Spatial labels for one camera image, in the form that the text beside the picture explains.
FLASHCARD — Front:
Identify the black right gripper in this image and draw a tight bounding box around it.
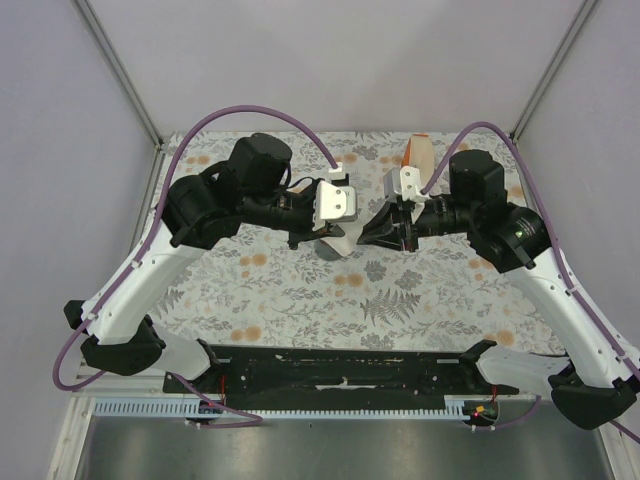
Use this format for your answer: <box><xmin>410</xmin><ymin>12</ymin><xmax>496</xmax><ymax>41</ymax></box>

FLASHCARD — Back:
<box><xmin>356</xmin><ymin>197</ymin><xmax>478</xmax><ymax>253</ymax></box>

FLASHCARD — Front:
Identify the green glass coffee dripper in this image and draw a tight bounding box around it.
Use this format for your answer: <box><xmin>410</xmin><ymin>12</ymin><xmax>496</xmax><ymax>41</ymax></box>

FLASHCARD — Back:
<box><xmin>314</xmin><ymin>240</ymin><xmax>342</xmax><ymax>262</ymax></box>

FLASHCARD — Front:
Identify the white paper coffee filter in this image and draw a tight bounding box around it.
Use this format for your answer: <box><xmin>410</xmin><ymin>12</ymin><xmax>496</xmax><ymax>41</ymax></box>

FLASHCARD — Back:
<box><xmin>320</xmin><ymin>220</ymin><xmax>364</xmax><ymax>258</ymax></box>

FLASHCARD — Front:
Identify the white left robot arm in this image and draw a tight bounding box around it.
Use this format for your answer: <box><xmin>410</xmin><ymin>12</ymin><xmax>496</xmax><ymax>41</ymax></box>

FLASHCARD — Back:
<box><xmin>64</xmin><ymin>133</ymin><xmax>357</xmax><ymax>393</ymax></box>

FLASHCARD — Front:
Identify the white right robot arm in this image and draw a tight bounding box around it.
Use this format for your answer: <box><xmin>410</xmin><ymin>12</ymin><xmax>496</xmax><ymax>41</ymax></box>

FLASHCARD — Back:
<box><xmin>357</xmin><ymin>150</ymin><xmax>639</xmax><ymax>430</ymax></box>

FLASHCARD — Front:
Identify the floral patterned tablecloth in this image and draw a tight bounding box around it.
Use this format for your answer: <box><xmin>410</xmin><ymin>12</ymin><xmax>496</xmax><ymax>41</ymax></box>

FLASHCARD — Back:
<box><xmin>150</xmin><ymin>132</ymin><xmax>564</xmax><ymax>355</ymax></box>

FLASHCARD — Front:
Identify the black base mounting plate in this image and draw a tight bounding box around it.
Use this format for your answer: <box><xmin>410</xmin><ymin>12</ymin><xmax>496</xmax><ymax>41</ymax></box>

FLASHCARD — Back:
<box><xmin>193</xmin><ymin>346</ymin><xmax>519</xmax><ymax>410</ymax></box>

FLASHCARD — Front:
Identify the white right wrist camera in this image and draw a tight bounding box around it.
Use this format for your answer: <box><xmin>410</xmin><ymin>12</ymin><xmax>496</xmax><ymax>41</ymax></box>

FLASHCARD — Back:
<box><xmin>383</xmin><ymin>166</ymin><xmax>429</xmax><ymax>203</ymax></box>

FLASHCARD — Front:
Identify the white slotted cable duct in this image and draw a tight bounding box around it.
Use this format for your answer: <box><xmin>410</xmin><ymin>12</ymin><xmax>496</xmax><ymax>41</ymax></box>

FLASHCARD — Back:
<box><xmin>93</xmin><ymin>396</ymin><xmax>500</xmax><ymax>420</ymax></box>

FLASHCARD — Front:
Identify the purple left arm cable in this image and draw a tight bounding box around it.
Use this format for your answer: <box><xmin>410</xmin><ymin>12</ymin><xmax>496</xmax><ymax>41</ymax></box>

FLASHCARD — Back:
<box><xmin>52</xmin><ymin>104</ymin><xmax>346</xmax><ymax>430</ymax></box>

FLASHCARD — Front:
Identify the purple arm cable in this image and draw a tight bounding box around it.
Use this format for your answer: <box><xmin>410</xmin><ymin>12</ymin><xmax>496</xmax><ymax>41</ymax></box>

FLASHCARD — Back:
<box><xmin>422</xmin><ymin>121</ymin><xmax>640</xmax><ymax>446</ymax></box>
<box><xmin>52</xmin><ymin>104</ymin><xmax>346</xmax><ymax>430</ymax></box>

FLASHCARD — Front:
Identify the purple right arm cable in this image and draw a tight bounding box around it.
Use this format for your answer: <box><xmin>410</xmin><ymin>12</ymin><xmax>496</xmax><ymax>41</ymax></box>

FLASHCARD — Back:
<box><xmin>422</xmin><ymin>121</ymin><xmax>640</xmax><ymax>446</ymax></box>

